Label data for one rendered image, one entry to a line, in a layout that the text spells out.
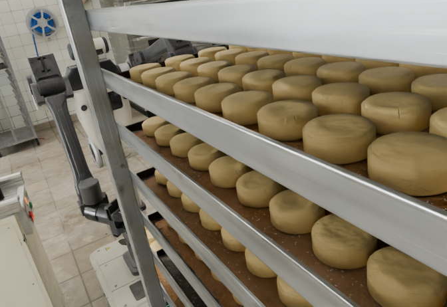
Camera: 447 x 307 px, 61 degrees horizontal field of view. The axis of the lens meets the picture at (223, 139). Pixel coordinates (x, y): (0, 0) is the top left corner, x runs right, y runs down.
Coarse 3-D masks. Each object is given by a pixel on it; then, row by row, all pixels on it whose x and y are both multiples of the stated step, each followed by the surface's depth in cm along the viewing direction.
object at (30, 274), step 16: (0, 192) 176; (16, 192) 182; (0, 224) 161; (16, 224) 163; (0, 240) 162; (16, 240) 165; (32, 240) 181; (0, 256) 164; (16, 256) 167; (32, 256) 171; (0, 272) 166; (16, 272) 169; (32, 272) 172; (48, 272) 194; (0, 288) 169; (16, 288) 172; (32, 288) 175; (48, 288) 182; (0, 304) 171; (16, 304) 174; (32, 304) 177; (48, 304) 180; (64, 304) 212
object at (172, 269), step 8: (160, 256) 76; (168, 256) 76; (168, 264) 74; (176, 272) 71; (176, 280) 69; (184, 280) 69; (184, 288) 67; (192, 288) 67; (192, 296) 65; (200, 304) 63
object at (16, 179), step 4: (20, 172) 186; (4, 176) 186; (8, 176) 186; (12, 176) 185; (16, 176) 186; (20, 176) 187; (0, 180) 183; (4, 180) 184; (8, 180) 185; (12, 180) 186; (16, 180) 187; (20, 180) 187; (0, 184) 184; (4, 184) 185; (8, 184) 186; (12, 184) 186; (16, 184) 187; (20, 184) 188; (24, 184) 189; (4, 188) 185; (8, 188) 186
